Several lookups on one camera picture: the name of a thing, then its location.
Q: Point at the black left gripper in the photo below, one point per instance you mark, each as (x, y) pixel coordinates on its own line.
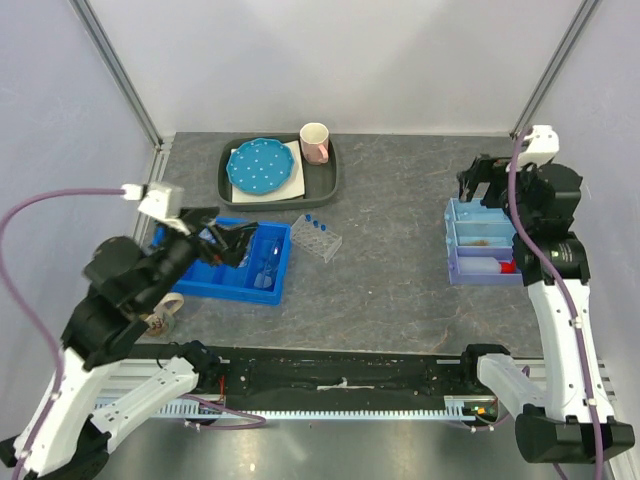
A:
(195, 219)

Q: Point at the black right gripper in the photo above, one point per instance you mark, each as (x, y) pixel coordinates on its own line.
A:
(484, 169)

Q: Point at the blue safety goggles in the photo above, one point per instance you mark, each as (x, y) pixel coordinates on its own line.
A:
(268, 265)

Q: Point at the test tube brush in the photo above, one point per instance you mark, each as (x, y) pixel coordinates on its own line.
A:
(488, 243)

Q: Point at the white plastic wash bottle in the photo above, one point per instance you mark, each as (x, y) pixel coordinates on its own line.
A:
(485, 266)

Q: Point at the clear test tube rack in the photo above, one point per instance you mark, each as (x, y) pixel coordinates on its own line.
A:
(314, 241)

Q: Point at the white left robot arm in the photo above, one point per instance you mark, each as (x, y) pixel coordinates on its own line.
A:
(67, 438)

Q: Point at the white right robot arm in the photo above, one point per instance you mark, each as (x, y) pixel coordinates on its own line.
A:
(570, 420)

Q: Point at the light blue drawer organizer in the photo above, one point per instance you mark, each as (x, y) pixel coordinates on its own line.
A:
(471, 221)

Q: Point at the blue plastic divided bin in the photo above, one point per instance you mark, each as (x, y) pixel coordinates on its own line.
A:
(236, 284)

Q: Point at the blue polka dot plate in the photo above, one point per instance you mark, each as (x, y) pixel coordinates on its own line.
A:
(260, 166)

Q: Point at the white square plate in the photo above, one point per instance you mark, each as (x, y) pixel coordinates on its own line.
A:
(293, 188)

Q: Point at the dark grey baking tray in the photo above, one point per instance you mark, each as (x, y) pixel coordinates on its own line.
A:
(321, 184)

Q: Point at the beige paper cup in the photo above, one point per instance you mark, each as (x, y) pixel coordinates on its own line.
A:
(162, 321)

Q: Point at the pink ceramic mug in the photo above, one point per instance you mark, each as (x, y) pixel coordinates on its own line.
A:
(314, 141)

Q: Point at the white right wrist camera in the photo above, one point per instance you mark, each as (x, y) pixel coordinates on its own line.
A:
(539, 146)

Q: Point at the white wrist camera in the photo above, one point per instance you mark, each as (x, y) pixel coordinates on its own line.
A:
(539, 146)
(158, 200)

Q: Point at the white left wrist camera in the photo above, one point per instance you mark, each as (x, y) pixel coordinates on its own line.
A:
(158, 200)

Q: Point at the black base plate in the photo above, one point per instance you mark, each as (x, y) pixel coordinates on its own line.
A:
(276, 379)

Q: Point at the light blue cable duct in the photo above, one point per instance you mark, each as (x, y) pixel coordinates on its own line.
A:
(452, 410)

